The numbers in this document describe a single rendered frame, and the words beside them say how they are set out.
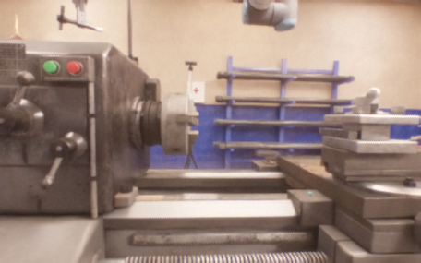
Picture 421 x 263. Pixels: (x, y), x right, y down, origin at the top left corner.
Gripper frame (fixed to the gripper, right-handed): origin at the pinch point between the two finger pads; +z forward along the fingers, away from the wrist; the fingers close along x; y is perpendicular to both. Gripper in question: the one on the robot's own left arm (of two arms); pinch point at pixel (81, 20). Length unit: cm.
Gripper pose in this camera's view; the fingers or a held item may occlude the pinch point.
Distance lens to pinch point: 96.6
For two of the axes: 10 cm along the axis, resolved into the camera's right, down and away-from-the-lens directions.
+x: 6.1, 0.7, -7.9
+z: -0.2, 10.0, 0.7
